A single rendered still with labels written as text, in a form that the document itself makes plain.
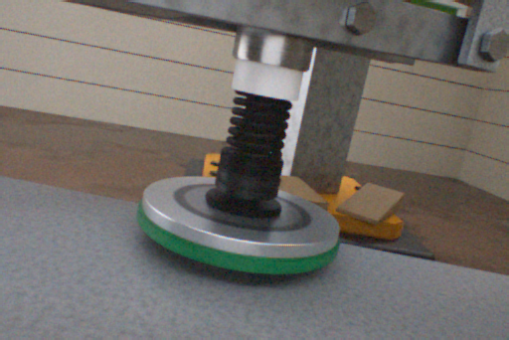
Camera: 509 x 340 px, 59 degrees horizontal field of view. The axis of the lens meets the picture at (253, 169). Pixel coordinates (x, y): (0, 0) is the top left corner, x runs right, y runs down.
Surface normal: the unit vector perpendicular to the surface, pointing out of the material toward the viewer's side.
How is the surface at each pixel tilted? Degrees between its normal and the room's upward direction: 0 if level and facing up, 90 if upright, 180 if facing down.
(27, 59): 90
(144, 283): 0
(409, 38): 90
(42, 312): 0
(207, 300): 0
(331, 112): 90
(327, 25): 90
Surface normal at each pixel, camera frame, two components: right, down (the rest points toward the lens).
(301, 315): 0.18, -0.96
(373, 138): 0.17, 0.24
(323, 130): 0.55, 0.28
